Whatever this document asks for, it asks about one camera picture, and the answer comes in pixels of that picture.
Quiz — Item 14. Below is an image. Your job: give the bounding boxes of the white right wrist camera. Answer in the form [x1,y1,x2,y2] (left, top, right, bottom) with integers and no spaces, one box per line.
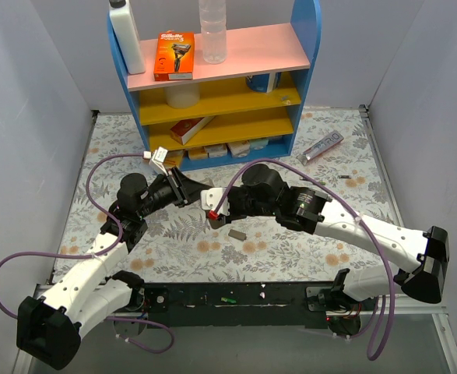
[200,188,230,221]

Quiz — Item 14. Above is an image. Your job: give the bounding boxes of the white plastic bottle black cap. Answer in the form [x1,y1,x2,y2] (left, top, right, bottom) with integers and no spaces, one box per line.
[109,0,146,75]

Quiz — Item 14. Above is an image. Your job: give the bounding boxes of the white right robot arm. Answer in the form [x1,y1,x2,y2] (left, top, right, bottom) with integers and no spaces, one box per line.
[212,163,449,310]

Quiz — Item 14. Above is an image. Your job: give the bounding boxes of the beige paper towel roll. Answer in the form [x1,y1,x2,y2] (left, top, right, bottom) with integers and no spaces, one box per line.
[163,83,200,109]

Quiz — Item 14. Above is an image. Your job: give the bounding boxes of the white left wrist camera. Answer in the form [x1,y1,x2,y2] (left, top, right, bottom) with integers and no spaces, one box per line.
[142,146,168,175]

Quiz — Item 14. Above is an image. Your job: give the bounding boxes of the blue and yellow shelf unit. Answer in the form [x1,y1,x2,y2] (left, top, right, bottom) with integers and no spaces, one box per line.
[107,1,322,171]

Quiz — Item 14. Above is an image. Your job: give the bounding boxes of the yellow wrapped sponge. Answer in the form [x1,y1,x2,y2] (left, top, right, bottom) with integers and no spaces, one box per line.
[188,147,209,161]

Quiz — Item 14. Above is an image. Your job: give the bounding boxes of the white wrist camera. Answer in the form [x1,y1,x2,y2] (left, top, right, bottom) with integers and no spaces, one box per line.
[142,146,168,175]
[200,188,230,221]

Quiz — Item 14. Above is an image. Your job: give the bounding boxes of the green teal sponge pack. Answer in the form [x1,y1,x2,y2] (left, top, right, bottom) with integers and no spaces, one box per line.
[249,138,269,150]

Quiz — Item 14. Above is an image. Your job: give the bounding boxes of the floral patterned table mat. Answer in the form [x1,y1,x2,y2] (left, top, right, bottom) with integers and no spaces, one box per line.
[52,108,399,282]

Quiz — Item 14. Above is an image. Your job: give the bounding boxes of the white air conditioner remote control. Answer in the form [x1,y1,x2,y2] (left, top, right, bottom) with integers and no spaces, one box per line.
[202,177,227,231]

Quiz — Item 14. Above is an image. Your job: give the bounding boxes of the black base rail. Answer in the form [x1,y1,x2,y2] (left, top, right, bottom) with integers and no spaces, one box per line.
[117,281,374,329]

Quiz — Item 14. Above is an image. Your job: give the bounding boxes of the orange Gillette razor box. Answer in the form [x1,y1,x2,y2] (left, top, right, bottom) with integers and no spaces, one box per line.
[153,31,195,81]

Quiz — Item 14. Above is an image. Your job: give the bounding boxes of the grey remote battery cover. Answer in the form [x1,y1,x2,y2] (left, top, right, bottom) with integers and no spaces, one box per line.
[228,229,247,241]

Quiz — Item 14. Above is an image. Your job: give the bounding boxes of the clear plastic water bottle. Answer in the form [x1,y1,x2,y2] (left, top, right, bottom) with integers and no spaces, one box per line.
[199,0,227,64]

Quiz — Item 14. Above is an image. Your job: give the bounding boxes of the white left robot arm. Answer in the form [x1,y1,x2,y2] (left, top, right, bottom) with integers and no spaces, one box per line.
[16,168,209,370]

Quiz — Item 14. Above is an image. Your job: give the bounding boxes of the red and white sponge pack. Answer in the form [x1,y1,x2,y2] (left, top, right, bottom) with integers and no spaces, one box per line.
[227,140,251,158]

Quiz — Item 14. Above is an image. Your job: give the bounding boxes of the silver toothpaste box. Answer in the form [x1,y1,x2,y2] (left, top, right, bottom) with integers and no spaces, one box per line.
[297,131,344,165]

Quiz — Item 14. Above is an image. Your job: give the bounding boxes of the white wrapped sponge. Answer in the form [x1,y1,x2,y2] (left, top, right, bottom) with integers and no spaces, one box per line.
[204,143,227,158]

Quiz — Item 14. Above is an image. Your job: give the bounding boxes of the red tea box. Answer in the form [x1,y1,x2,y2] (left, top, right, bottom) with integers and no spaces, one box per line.
[170,116,215,145]

